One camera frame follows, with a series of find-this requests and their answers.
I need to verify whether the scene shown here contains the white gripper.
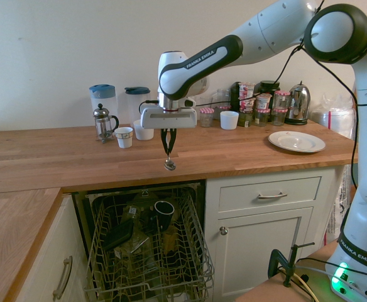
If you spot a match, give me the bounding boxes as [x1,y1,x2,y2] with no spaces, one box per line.
[140,106,199,155]

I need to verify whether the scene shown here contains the metal spoon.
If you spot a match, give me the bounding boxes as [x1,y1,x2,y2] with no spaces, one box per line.
[163,152,177,172]

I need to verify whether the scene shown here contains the dishwasher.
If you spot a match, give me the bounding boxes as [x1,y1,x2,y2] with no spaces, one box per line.
[71,179,216,302]

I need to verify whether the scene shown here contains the white ceramic cup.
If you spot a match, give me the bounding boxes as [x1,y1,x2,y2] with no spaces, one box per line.
[133,119,155,141]
[219,111,240,130]

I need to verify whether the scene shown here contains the patterned white paper cup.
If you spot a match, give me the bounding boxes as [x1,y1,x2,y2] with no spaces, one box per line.
[114,126,134,149]

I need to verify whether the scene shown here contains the pitcher with dark blue lid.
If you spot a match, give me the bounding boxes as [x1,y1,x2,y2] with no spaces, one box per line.
[124,86,151,126]

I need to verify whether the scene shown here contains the glass french press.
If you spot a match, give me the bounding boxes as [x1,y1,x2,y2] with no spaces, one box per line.
[92,103,120,144]

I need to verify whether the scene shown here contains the clear glass jar without lid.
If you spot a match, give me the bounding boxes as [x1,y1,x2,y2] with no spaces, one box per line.
[211,88,233,108]

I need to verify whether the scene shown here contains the black cup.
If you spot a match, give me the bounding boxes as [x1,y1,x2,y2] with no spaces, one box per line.
[153,200,176,234]

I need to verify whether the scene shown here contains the pitcher with light blue lid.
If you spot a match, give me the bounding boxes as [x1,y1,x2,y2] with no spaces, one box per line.
[89,84,119,129]

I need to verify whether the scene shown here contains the black container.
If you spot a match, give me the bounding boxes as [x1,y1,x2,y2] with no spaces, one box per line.
[230,81,242,111]

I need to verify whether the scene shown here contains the green glass jar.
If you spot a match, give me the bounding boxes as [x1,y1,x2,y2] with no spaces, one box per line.
[238,111,255,128]

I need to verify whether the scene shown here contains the clear glass jar with label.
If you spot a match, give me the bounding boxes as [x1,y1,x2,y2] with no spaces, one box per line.
[120,204,141,223]

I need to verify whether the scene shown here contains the yoghurt pot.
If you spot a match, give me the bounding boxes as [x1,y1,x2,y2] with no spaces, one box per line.
[239,97,257,114]
[238,82,256,101]
[255,92,273,111]

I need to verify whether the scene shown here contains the black rectangular tray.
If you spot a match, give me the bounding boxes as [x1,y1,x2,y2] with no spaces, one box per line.
[103,218,135,252]

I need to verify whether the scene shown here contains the large jar with black lid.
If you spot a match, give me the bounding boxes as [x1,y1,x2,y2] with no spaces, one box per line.
[258,80,281,96]

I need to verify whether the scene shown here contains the white cabinet with drawer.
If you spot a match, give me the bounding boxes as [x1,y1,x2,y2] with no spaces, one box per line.
[204,166,344,302]

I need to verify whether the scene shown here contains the white plate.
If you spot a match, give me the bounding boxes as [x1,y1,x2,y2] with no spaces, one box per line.
[267,130,327,154]

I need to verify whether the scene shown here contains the steel electric kettle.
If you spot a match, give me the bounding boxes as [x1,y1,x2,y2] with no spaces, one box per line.
[285,81,312,126]

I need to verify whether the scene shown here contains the white corner cabinet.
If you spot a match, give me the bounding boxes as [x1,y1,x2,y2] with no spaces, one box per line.
[12,193,92,302]

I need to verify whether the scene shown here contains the black screw clamp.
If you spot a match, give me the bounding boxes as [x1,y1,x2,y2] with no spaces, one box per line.
[267,242,316,289]

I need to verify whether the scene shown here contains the plastic bag of plates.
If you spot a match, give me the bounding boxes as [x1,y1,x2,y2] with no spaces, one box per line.
[310,93,358,140]

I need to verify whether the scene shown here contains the clear plastic bag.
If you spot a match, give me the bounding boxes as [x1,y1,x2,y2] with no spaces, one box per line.
[323,163,359,251]

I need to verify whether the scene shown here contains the wire dishwasher rack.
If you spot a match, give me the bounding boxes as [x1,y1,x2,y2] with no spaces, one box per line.
[83,186,216,302]

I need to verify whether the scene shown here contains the metal drawer handle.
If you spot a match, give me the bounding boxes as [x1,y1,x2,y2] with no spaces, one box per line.
[256,192,288,201]

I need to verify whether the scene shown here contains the black camera cable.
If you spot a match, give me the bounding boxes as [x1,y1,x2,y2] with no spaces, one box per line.
[194,0,326,108]

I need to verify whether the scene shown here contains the metal cabinet bar handle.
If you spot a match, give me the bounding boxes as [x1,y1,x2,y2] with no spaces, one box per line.
[52,255,74,301]

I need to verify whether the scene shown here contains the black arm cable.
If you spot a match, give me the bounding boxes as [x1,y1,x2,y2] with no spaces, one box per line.
[302,47,360,186]

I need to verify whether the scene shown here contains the black base cable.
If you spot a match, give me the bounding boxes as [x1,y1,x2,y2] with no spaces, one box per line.
[292,257,367,279]

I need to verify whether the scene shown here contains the cream cable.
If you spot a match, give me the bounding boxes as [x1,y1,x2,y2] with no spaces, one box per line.
[292,272,321,302]

